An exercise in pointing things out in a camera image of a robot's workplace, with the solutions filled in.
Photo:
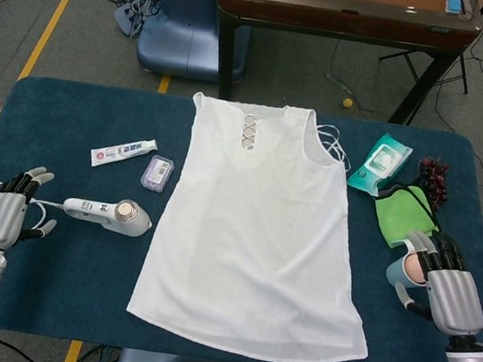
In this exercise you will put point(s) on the white power strip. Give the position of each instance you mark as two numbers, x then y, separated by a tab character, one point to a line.
127	16

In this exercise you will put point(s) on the blue chair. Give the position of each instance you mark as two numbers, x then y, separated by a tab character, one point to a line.
182	24

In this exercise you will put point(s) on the white handheld garment steamer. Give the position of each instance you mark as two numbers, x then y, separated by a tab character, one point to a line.
128	219

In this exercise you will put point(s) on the green cloth with black trim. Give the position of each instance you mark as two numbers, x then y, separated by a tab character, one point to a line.
399	212

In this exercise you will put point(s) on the small yellow ball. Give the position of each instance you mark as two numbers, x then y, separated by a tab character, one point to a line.
347	102

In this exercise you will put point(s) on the green wet wipes pack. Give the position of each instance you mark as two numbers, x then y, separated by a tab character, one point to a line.
381	162

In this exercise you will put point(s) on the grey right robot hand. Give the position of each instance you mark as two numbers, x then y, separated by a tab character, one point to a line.
454	301

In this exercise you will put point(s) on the blue cup with pink inside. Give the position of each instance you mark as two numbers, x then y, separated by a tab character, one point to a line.
397	272

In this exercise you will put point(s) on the white sleeveless top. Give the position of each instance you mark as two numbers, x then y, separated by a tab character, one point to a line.
263	215

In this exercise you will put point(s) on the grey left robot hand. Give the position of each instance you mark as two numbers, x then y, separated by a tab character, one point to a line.
0	219

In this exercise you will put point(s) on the white toothpaste tube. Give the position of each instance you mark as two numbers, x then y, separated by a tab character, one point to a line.
121	153

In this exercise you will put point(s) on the clear purple plastic box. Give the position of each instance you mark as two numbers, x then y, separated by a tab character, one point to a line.
158	172

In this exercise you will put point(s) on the blue white mahjong tile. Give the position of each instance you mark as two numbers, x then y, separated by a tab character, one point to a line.
452	5

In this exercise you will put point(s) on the dark red grape bunch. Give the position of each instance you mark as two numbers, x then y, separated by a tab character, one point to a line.
434	176

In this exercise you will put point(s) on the brown mahjong table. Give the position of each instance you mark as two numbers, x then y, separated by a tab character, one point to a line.
336	19

